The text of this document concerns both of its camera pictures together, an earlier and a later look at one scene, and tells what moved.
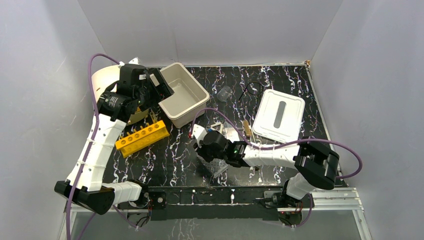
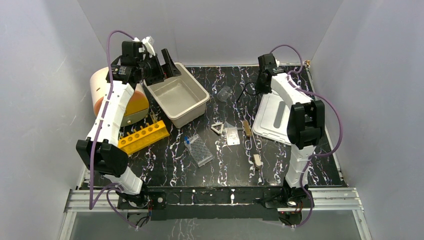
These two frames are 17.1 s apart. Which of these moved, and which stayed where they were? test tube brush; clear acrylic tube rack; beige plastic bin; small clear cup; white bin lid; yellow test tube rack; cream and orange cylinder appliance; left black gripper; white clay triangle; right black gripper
Moved: clear acrylic tube rack; left black gripper; right black gripper; small clear cup
Stayed: beige plastic bin; white bin lid; cream and orange cylinder appliance; test tube brush; yellow test tube rack; white clay triangle
